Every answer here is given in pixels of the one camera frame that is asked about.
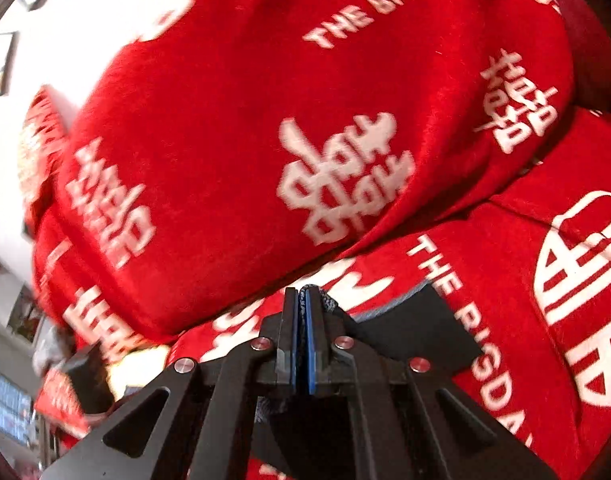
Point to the dark framed window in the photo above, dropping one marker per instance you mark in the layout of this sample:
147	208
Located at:
5	405

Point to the red printed bed sheet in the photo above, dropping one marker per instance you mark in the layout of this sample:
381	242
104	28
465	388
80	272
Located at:
510	360

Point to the bright wall window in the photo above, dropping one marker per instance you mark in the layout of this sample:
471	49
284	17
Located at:
2	65

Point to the black pants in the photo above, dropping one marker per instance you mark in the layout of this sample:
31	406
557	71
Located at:
415	325

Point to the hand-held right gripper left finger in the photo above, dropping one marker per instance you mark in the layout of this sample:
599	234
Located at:
291	345

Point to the cream cloth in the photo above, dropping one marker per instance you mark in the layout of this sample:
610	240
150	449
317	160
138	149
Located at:
138	365

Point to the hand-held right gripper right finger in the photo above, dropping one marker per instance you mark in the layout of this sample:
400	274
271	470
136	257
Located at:
310	345

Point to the red printed quilt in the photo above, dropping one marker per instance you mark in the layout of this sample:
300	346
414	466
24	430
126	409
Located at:
235	110

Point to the dark object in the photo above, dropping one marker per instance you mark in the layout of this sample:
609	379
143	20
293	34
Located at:
87	375

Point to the red patterned pillow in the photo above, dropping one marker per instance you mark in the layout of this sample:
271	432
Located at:
37	150
60	400

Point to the grey fluffy cloth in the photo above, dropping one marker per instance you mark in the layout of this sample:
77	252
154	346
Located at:
50	347

